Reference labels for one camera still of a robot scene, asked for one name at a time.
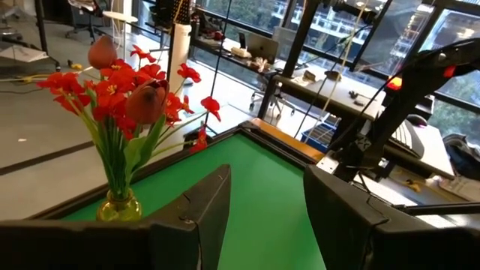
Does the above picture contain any silver laptop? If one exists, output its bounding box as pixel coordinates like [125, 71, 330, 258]
[238, 31, 281, 65]

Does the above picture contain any red artificial tulip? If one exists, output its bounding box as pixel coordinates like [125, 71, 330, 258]
[122, 79, 170, 188]
[87, 35, 119, 71]

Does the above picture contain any black backpack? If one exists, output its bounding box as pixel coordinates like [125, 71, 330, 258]
[442, 133, 480, 182]

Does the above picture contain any red artificial flower bunch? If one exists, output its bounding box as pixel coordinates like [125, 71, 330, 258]
[36, 43, 222, 202]

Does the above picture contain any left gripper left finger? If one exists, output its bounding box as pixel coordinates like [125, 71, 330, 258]
[0, 163, 232, 270]

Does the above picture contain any black office chair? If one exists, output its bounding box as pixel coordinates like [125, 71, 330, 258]
[65, 0, 112, 42]

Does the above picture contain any black computer mouse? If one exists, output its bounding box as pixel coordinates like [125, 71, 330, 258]
[406, 113, 429, 128]

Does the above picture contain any black metal pole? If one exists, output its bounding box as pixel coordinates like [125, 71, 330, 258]
[280, 0, 322, 78]

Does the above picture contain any blue plastic crate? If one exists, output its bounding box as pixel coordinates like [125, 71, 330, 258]
[299, 121, 338, 153]

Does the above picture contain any black keyboard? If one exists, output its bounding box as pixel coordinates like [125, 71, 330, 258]
[389, 119, 427, 161]

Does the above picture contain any black window shelf desk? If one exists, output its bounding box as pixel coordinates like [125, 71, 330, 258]
[189, 35, 297, 82]

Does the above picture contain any black table handle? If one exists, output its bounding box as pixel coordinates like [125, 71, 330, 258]
[182, 125, 212, 151]

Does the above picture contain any white round table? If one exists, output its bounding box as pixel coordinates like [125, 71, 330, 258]
[103, 10, 139, 52]

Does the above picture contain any yellow glass vase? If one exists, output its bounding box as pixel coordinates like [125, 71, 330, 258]
[95, 187, 143, 222]

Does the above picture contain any black aluminium table frame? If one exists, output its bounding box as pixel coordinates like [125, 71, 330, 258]
[28, 119, 480, 222]

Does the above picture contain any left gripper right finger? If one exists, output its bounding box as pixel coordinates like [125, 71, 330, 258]
[303, 164, 480, 270]

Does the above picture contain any white pole stand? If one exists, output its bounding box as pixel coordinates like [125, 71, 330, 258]
[168, 22, 193, 97]

